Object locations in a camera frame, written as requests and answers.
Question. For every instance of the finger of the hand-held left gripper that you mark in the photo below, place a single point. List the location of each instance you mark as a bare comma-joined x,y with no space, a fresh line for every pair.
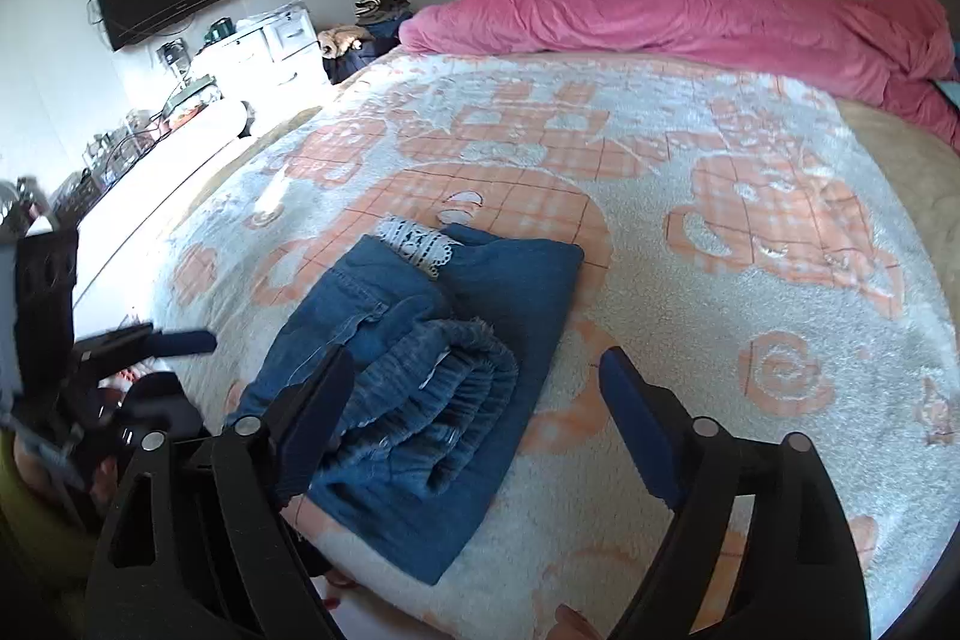
184,344

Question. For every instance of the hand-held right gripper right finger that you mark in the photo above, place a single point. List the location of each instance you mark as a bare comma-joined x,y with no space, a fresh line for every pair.
637,422

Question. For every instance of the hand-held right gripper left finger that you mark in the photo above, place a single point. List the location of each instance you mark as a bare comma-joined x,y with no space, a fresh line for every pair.
311,437

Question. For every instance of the blue denim jeans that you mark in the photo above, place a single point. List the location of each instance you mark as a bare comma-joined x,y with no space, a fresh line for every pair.
487,310

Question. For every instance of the person's left forearm green sleeve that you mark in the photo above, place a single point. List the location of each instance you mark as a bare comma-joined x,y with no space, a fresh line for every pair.
30,550

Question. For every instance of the person's left hand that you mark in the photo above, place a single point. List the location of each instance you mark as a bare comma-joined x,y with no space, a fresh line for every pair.
31,467

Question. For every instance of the person's black-trousered leg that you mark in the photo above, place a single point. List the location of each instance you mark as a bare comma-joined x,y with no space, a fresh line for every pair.
169,407

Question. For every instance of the white low sideboard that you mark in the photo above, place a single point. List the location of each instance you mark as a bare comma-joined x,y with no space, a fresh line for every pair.
165,175

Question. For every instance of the person's bare foot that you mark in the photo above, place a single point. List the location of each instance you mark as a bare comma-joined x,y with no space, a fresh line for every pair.
577,625

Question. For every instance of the white orange printed blanket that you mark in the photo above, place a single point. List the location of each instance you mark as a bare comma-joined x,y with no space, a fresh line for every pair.
675,160

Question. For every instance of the white drawer cabinet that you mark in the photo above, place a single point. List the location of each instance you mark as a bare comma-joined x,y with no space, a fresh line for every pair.
285,55

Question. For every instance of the beige crumpled cloth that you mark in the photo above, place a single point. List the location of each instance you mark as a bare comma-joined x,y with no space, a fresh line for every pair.
343,40

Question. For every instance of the beige bed sheet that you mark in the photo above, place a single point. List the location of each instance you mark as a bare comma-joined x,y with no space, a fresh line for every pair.
900,145

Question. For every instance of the pile of dark clothes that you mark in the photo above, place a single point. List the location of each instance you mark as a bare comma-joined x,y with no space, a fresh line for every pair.
382,6

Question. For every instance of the pink duvet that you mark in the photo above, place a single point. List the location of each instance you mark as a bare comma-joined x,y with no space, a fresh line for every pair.
675,18

